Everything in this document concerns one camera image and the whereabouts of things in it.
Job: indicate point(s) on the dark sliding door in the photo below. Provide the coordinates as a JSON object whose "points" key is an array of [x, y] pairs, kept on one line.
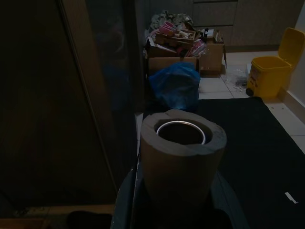
{"points": [[59, 95]]}

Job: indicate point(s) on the yellow pedal bin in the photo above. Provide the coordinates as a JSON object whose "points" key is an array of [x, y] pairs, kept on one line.
{"points": [[269, 71]]}

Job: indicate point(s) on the black floor mat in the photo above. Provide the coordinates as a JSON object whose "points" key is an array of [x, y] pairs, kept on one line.
{"points": [[250, 143]]}

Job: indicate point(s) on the wide brown cardboard box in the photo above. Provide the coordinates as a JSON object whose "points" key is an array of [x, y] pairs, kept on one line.
{"points": [[166, 63]]}

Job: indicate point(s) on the blue plastic bag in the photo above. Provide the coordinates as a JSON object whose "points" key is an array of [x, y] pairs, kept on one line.
{"points": [[174, 83]]}

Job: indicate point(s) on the pink printed package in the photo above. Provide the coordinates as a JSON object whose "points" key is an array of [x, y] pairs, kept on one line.
{"points": [[199, 47]]}

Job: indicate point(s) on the grey drawer cabinet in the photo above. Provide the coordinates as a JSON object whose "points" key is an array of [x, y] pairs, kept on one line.
{"points": [[214, 14]]}

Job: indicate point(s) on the small white tape mark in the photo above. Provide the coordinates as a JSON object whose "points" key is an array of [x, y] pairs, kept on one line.
{"points": [[290, 197]]}

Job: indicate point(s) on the flat cardboard tray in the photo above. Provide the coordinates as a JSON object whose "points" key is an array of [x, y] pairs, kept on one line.
{"points": [[176, 40]]}

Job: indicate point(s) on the camouflage cloth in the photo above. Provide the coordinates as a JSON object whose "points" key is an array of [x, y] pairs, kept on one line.
{"points": [[181, 17]]}

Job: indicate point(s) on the tall brown cardboard box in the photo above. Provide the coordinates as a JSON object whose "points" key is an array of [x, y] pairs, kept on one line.
{"points": [[210, 59]]}

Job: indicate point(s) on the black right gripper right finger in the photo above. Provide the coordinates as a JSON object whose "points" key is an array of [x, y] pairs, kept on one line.
{"points": [[228, 202]]}

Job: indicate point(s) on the clear plastic scrap pile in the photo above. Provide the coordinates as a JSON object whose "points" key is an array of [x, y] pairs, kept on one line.
{"points": [[238, 82]]}

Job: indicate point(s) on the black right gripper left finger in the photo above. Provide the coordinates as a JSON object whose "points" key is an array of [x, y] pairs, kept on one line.
{"points": [[128, 198]]}

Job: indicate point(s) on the pink plastic bowl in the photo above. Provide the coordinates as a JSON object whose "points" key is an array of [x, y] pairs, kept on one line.
{"points": [[168, 27]]}

